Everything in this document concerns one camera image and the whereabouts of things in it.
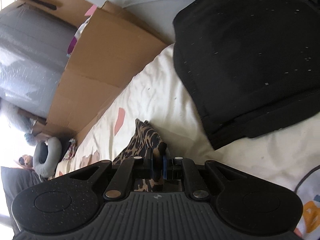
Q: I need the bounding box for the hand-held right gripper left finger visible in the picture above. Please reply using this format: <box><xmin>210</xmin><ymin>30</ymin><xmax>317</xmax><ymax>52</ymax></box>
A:
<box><xmin>69</xmin><ymin>147</ymin><xmax>154</xmax><ymax>201</ymax></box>

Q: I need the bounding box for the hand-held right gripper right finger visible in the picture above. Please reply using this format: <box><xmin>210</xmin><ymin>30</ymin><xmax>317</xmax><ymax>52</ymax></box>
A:
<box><xmin>162</xmin><ymin>154</ymin><xmax>245</xmax><ymax>201</ymax></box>

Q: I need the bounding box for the leopard print skirt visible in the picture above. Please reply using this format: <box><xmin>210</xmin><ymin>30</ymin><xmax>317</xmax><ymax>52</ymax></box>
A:
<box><xmin>111</xmin><ymin>119</ymin><xmax>183</xmax><ymax>192</ymax></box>

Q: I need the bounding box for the white floral cloth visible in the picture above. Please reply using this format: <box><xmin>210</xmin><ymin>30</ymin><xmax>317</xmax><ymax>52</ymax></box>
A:
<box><xmin>62</xmin><ymin>137</ymin><xmax>78</xmax><ymax>160</ymax></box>

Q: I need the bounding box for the white printed bed sheet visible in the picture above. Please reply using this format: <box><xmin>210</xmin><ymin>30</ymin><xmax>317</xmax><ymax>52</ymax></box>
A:
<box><xmin>54</xmin><ymin>42</ymin><xmax>320</xmax><ymax>240</ymax></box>

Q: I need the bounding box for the flat black item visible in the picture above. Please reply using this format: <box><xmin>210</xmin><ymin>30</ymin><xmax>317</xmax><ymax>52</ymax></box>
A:
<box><xmin>60</xmin><ymin>140</ymin><xmax>72</xmax><ymax>159</ymax></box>

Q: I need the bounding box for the dark pad inside neck pillow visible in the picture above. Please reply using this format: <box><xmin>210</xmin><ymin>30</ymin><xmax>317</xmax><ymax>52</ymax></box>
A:
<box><xmin>37</xmin><ymin>144</ymin><xmax>49</xmax><ymax>163</ymax></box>

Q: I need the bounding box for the grey neck pillow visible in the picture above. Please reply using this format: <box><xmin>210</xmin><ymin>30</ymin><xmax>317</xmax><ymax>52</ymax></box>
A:
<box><xmin>32</xmin><ymin>137</ymin><xmax>63</xmax><ymax>177</ymax></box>

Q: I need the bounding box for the folded cardboard sheet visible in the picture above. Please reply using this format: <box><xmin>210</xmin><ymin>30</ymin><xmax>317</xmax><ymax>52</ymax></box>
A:
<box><xmin>31</xmin><ymin>0</ymin><xmax>173</xmax><ymax>143</ymax></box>

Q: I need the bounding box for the brown plush toy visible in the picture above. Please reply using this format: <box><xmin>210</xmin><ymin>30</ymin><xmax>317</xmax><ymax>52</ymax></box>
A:
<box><xmin>17</xmin><ymin>155</ymin><xmax>34</xmax><ymax>170</ymax></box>

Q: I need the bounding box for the folded black garment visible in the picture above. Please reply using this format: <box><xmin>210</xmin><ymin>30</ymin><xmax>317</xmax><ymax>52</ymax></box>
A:
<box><xmin>172</xmin><ymin>0</ymin><xmax>320</xmax><ymax>150</ymax></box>

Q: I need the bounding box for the white fluffy fur throw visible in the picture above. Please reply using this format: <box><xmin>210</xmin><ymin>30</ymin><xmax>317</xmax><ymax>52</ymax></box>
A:
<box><xmin>0</xmin><ymin>100</ymin><xmax>33</xmax><ymax>145</ymax></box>

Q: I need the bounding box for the purple packet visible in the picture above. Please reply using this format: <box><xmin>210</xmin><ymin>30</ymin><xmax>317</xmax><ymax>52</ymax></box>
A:
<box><xmin>67</xmin><ymin>35</ymin><xmax>79</xmax><ymax>55</ymax></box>

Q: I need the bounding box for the white and blue packet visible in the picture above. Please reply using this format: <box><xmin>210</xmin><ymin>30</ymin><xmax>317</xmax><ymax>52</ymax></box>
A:
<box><xmin>76</xmin><ymin>20</ymin><xmax>90</xmax><ymax>38</ymax></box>

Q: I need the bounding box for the grey plastic-wrapped mattress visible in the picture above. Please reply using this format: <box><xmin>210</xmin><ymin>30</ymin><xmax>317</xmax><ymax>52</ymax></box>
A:
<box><xmin>0</xmin><ymin>4</ymin><xmax>78</xmax><ymax>119</ymax></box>

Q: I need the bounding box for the tall cardboard box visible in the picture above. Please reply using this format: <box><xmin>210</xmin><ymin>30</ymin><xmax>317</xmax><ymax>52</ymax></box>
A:
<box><xmin>0</xmin><ymin>0</ymin><xmax>100</xmax><ymax>27</ymax></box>

